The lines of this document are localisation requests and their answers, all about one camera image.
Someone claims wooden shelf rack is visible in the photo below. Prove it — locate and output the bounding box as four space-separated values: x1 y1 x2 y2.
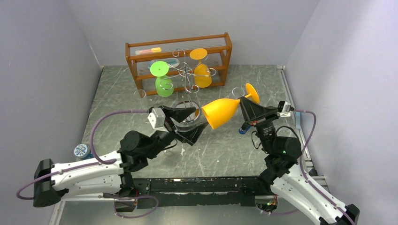
125 32 233 95

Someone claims blue packaged item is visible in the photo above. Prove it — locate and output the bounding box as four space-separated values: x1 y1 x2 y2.
147 58 180 69

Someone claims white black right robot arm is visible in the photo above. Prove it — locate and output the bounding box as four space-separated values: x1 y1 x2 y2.
239 97 360 225

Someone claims clear wine glass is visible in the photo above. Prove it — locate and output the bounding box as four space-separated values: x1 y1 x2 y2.
162 146 178 155

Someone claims yellow plastic wine glass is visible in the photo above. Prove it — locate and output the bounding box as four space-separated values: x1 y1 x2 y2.
190 48 212 88

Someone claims blue white patterned can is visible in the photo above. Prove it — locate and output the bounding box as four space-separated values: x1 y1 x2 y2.
73 143 93 160

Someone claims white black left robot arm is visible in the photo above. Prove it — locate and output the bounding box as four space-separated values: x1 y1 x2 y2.
32 105 208 208

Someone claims clear glass right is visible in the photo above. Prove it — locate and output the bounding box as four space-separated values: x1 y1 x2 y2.
231 87 246 98

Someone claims pink yellow marker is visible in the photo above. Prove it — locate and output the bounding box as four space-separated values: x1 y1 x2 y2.
135 47 162 55

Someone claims light blue pen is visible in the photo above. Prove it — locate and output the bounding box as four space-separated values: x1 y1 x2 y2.
295 112 301 130

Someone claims green plastic wine glass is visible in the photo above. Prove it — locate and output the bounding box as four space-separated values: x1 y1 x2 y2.
150 61 174 98

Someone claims orange plastic cup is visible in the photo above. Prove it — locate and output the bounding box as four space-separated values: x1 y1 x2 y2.
201 83 260 129

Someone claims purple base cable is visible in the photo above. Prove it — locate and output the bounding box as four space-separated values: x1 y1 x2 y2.
106 188 160 219

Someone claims chrome wine glass rack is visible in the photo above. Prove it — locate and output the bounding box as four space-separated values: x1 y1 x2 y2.
170 48 217 127

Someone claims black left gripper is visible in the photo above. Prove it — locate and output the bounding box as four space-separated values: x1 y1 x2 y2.
145 106 209 160

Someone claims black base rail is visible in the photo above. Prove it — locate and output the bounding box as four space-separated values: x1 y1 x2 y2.
115 176 273 209

